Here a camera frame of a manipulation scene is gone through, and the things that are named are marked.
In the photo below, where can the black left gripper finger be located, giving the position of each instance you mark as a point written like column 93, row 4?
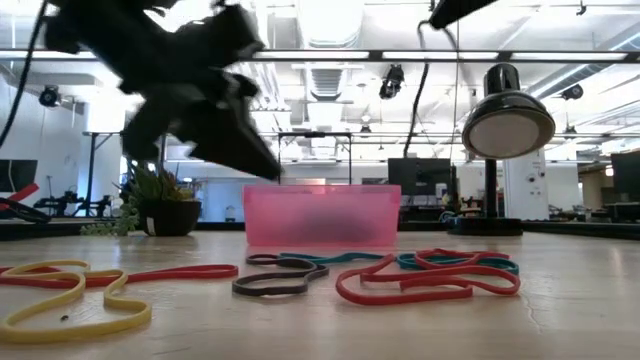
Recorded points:
column 220, row 140
column 145, row 130

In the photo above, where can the orange-red rubber band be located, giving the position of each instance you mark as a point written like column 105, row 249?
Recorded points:
column 200, row 271

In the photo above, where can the dark rubber band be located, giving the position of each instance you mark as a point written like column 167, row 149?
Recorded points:
column 270, row 290

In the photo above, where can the yellow rubber band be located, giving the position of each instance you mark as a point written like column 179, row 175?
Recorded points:
column 60, row 334

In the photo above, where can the black background robot arm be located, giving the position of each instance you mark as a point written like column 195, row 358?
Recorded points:
column 60, row 202

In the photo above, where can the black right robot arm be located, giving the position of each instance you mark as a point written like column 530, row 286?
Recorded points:
column 460, row 10

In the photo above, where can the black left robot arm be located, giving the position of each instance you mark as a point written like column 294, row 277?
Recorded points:
column 100, row 30

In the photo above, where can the pink translucent plastic bin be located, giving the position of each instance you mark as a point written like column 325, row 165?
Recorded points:
column 320, row 215

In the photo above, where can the teal rubber band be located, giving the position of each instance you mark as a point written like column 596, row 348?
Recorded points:
column 340, row 259
column 406, row 261

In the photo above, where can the red rubber band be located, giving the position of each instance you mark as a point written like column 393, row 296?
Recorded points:
column 400, row 300

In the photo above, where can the small white bottle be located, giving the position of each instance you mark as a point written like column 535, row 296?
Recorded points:
column 230, row 214

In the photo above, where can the small potted green plant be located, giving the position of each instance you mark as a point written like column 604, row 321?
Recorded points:
column 165, row 215

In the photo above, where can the black ceiling spotlight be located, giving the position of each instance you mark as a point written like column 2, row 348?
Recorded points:
column 49, row 96
column 572, row 91
column 392, row 80

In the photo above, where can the black monitor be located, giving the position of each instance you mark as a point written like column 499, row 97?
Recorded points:
column 420, row 175
column 627, row 175
column 17, row 175

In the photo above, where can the red bar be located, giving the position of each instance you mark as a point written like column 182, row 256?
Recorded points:
column 22, row 192

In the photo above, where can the black desk lamp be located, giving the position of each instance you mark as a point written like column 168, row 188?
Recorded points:
column 507, row 125

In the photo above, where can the white pillar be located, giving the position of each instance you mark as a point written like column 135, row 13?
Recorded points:
column 525, row 185

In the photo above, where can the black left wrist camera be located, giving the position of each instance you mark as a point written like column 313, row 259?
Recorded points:
column 230, row 30

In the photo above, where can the black metal stand frame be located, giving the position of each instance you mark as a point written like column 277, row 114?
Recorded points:
column 92, row 170

